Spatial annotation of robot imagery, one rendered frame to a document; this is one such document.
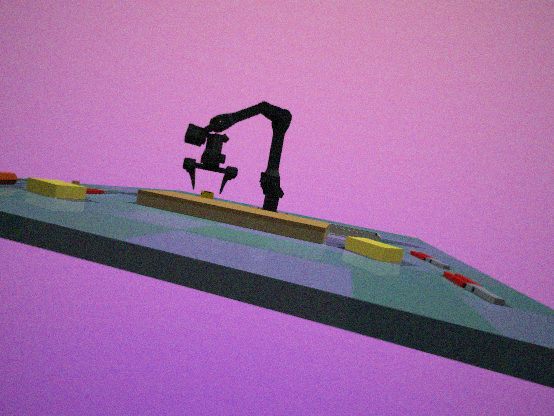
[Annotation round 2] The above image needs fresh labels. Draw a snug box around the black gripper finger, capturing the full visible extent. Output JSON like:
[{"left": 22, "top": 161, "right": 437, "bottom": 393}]
[
  {"left": 186, "top": 166, "right": 196, "bottom": 190},
  {"left": 219, "top": 174, "right": 234, "bottom": 194}
]

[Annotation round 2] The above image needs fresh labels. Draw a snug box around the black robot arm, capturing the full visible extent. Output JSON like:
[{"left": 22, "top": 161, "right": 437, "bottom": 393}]
[{"left": 184, "top": 101, "right": 292, "bottom": 213}]

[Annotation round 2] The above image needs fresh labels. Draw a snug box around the tan floor panel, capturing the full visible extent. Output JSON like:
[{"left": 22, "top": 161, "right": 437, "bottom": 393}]
[{"left": 136, "top": 189, "right": 330, "bottom": 244}]

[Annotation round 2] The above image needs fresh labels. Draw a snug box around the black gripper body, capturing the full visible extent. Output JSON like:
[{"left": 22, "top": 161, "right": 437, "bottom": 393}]
[{"left": 183, "top": 147, "right": 238, "bottom": 179}]

